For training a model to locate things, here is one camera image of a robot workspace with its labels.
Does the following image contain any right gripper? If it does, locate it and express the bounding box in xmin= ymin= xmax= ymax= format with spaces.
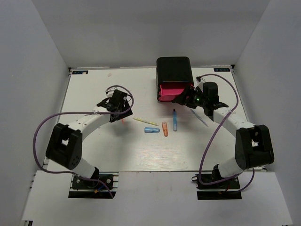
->
xmin=174 ymin=85 xmax=208 ymax=109

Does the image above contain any yellow highlighter pen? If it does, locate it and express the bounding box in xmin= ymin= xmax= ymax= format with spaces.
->
xmin=133 ymin=118 xmax=158 ymax=126

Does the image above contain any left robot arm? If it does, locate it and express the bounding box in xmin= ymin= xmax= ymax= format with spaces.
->
xmin=46 ymin=86 xmax=133 ymax=188

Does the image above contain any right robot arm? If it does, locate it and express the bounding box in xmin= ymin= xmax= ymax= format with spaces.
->
xmin=172 ymin=82 xmax=275 ymax=188

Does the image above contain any pink middle drawer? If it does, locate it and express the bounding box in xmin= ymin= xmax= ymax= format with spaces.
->
xmin=159 ymin=95 xmax=178 ymax=102

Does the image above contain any blue utility knife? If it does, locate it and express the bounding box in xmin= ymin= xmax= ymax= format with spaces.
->
xmin=173 ymin=109 xmax=177 ymax=131

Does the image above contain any black drawer cabinet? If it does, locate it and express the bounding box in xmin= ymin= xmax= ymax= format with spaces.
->
xmin=156 ymin=56 xmax=194 ymax=100

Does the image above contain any pink bottom drawer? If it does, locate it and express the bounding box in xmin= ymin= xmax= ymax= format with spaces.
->
xmin=158 ymin=96 xmax=175 ymax=102

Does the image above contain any blue pen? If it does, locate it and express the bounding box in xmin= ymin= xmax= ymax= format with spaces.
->
xmin=190 ymin=109 xmax=209 ymax=127

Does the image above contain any orange correction tape case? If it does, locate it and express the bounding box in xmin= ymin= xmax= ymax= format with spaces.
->
xmin=162 ymin=121 xmax=168 ymax=137

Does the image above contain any blue correction tape case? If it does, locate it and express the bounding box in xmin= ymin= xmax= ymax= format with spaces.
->
xmin=144 ymin=127 xmax=160 ymax=133

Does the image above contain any right corner label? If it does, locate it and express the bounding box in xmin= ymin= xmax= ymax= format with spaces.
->
xmin=214 ymin=68 xmax=231 ymax=72

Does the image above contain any corner label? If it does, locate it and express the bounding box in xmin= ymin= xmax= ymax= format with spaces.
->
xmin=72 ymin=70 xmax=88 ymax=75
xmin=214 ymin=68 xmax=231 ymax=72

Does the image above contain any left corner label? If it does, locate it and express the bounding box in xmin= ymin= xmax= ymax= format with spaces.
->
xmin=72 ymin=70 xmax=88 ymax=75

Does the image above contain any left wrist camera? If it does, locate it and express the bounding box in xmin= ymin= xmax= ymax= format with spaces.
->
xmin=105 ymin=87 xmax=118 ymax=97

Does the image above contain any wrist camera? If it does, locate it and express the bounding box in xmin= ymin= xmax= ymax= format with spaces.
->
xmin=195 ymin=76 xmax=206 ymax=91
xmin=105 ymin=87 xmax=118 ymax=97

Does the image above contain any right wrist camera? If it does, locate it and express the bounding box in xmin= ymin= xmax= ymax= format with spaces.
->
xmin=195 ymin=76 xmax=206 ymax=91

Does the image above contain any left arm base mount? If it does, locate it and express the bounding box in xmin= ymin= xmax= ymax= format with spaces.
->
xmin=68 ymin=172 xmax=119 ymax=199

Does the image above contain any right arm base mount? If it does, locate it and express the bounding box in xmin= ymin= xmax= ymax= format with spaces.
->
xmin=191 ymin=174 xmax=242 ymax=201

